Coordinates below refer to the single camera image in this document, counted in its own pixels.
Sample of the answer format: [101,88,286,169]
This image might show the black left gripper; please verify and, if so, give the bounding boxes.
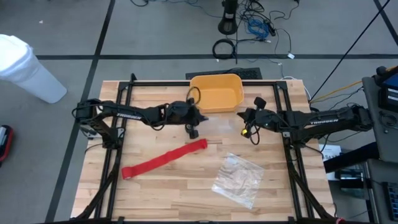
[164,98,210,140]

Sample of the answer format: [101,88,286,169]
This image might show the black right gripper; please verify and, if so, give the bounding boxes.
[236,96,279,129]

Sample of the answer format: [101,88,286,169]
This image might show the clear plastic zip bag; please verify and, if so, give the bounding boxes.
[205,115,240,134]
[211,152,265,210]

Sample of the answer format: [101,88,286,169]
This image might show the red bandage strip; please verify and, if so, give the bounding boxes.
[121,138,208,180]

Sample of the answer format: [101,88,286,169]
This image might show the yellow plastic bin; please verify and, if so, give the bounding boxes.
[190,73,245,114]

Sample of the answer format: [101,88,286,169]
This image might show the black perforated floor panel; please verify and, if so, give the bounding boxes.
[185,67,263,80]

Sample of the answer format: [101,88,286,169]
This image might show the black stand base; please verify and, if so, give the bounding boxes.
[217,0,239,35]

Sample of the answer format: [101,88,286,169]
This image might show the black power strip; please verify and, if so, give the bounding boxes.
[264,20,277,37]

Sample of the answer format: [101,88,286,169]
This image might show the white paper sheet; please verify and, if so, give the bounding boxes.
[319,144,343,181]

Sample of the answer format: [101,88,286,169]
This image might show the black slanted pole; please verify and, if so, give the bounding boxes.
[309,0,391,102]

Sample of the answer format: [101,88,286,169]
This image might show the grey equipment cart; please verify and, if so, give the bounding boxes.
[362,65,398,224]

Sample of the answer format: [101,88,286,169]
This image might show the white trash bin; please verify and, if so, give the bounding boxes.
[0,33,68,104]

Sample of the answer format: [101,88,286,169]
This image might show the red and black case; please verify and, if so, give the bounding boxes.
[0,124,14,167]

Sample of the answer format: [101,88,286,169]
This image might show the coiled black cable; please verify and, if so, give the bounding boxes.
[212,38,237,60]

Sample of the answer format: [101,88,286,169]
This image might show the blue cable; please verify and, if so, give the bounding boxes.
[247,19,270,40]

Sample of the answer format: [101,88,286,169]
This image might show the yellow cable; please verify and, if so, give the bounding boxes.
[309,80,363,103]

